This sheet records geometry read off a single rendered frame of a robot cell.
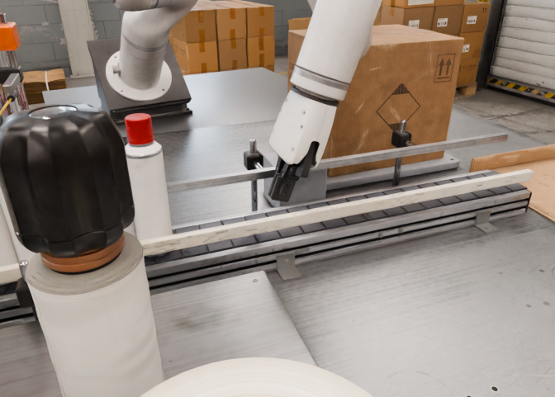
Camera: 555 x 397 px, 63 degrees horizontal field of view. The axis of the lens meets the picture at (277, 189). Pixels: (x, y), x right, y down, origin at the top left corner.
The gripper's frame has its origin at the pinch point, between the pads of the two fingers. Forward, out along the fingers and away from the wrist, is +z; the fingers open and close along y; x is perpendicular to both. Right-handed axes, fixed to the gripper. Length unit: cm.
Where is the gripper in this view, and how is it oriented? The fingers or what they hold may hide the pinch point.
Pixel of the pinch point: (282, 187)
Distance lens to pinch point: 72.2
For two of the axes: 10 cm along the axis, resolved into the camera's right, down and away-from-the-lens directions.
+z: -3.2, 8.9, 3.2
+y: 3.4, 4.2, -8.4
